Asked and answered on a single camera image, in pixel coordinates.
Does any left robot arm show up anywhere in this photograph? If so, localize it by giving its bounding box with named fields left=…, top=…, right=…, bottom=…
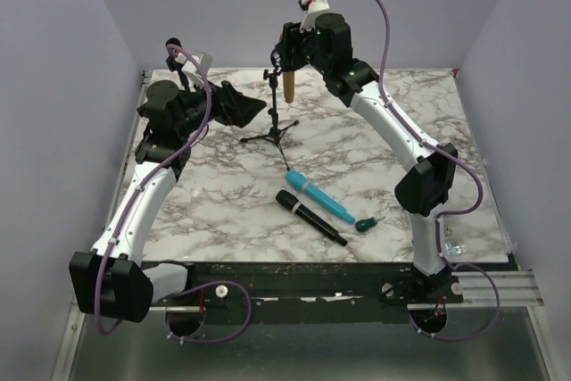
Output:
left=69, top=80, right=267, bottom=322

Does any clear plastic screw box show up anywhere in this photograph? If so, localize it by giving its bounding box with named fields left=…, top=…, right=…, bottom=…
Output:
left=441, top=223, right=468, bottom=259

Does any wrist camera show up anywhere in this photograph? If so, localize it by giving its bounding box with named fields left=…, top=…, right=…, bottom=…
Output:
left=299, top=0, right=330, bottom=33
left=174, top=51, right=212, bottom=88

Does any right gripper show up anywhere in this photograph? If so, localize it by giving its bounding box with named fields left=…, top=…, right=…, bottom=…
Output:
left=275, top=21, right=329, bottom=77

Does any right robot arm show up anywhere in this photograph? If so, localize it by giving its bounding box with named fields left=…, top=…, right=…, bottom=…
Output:
left=273, top=12, right=458, bottom=302

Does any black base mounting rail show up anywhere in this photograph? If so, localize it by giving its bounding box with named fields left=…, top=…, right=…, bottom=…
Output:
left=158, top=261, right=463, bottom=326

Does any blue microphone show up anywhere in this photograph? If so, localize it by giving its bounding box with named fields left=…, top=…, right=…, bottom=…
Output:
left=285, top=170, right=356, bottom=225

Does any green handled screwdriver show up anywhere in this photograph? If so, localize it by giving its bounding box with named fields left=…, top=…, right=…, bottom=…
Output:
left=354, top=216, right=385, bottom=234

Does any black microphone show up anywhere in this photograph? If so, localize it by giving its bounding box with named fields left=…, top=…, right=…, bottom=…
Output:
left=276, top=189, right=348, bottom=247

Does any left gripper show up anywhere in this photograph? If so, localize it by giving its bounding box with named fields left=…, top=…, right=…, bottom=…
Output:
left=177, top=74, right=266, bottom=138

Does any black tripod mic stand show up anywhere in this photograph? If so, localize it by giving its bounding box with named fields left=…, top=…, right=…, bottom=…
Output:
left=239, top=49, right=299, bottom=171

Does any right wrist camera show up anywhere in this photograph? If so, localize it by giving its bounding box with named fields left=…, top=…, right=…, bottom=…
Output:
left=299, top=0, right=330, bottom=33

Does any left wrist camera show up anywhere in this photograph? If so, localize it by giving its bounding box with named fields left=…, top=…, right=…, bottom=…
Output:
left=174, top=51, right=212, bottom=88

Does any gold microphone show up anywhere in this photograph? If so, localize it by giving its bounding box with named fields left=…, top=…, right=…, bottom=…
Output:
left=277, top=32, right=298, bottom=104

